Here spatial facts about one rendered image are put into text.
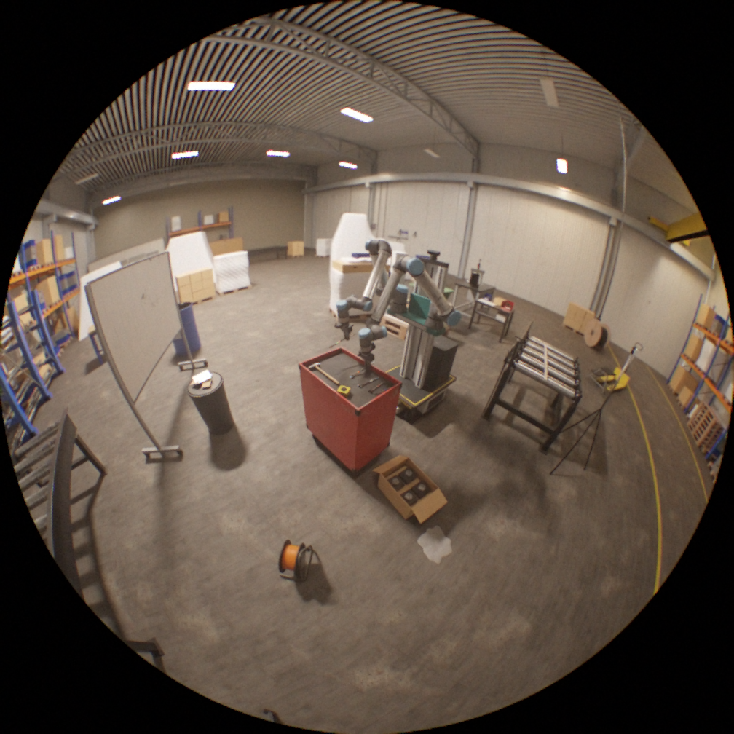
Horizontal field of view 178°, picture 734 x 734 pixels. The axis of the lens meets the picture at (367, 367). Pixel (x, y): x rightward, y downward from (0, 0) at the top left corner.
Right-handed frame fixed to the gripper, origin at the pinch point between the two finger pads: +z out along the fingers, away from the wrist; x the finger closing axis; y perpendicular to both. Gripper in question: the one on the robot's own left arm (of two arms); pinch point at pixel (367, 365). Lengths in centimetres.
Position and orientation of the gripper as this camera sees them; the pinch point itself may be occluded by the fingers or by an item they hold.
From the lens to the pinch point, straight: 196.1
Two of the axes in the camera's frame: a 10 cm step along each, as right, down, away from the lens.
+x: 7.2, 4.2, -5.5
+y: -6.9, 5.2, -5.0
